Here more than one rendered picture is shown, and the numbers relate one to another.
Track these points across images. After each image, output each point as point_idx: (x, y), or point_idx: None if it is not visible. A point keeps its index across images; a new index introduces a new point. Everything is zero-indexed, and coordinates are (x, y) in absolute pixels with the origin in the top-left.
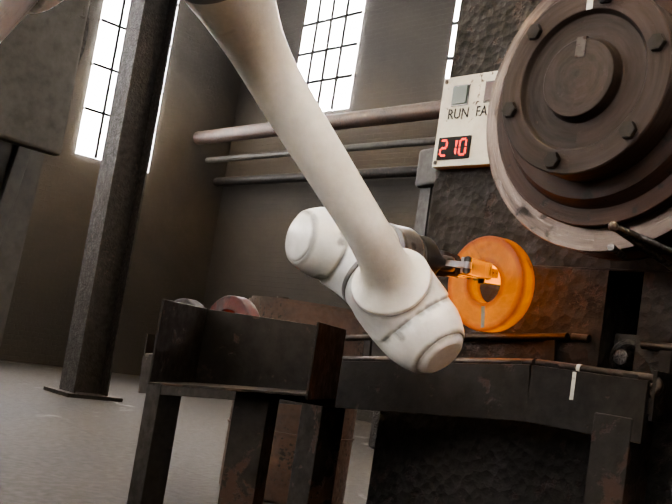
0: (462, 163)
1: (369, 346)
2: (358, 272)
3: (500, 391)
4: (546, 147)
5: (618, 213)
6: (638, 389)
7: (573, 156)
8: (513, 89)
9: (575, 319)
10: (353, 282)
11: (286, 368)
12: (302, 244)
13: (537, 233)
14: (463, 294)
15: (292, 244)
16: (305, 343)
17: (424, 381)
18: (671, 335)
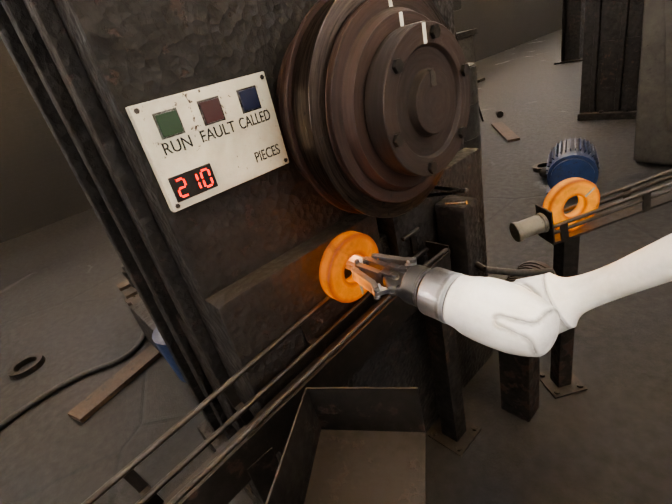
0: (213, 193)
1: (232, 389)
2: (568, 312)
3: (395, 314)
4: (425, 159)
5: (428, 181)
6: (447, 258)
7: (440, 159)
8: (393, 121)
9: None
10: (568, 320)
11: (304, 464)
12: (556, 334)
13: (383, 216)
14: (344, 286)
15: (550, 343)
16: (301, 432)
17: (350, 354)
18: (408, 226)
